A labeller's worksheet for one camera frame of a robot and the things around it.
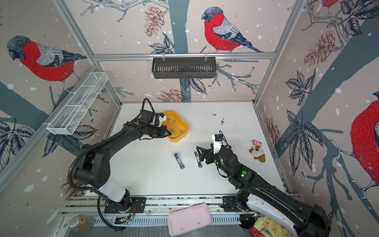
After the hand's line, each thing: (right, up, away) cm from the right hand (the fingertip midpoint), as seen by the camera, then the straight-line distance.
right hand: (202, 148), depth 75 cm
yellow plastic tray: (-18, +9, +34) cm, 39 cm away
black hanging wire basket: (-14, +52, +32) cm, 63 cm away
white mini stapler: (-2, -10, +13) cm, 17 cm away
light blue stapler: (-13, -11, +13) cm, 21 cm away
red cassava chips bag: (+28, -34, -9) cm, 45 cm away
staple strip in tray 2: (-13, +5, +28) cm, 31 cm away
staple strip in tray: (-19, +12, +33) cm, 40 cm away
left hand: (-18, +6, +11) cm, 22 cm away
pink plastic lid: (-6, -32, -7) cm, 33 cm away
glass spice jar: (-53, -29, -13) cm, 62 cm away
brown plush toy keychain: (+35, -7, +15) cm, 39 cm away
